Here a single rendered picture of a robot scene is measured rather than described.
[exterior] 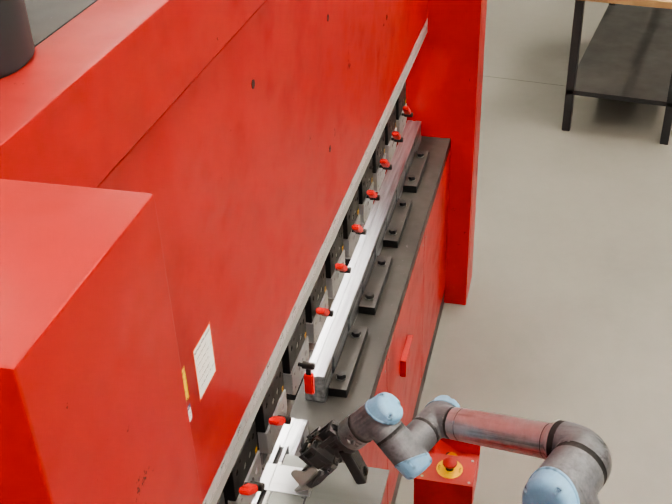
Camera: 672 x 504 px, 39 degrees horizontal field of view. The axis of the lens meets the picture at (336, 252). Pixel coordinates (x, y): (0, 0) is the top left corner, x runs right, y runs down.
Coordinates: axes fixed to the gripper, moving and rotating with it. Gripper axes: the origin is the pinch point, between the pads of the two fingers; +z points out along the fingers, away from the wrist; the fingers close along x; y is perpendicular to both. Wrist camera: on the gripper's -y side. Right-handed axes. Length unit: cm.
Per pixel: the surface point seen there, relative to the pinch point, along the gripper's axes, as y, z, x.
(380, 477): -13.8, -10.9, -5.3
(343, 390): -6.1, 8.8, -44.7
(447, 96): 0, -7, -214
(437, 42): 19, -21, -214
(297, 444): 2.1, 6.8, -14.9
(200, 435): 38, -37, 41
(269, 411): 21.5, -18.1, 6.9
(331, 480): -5.2, -3.5, -1.9
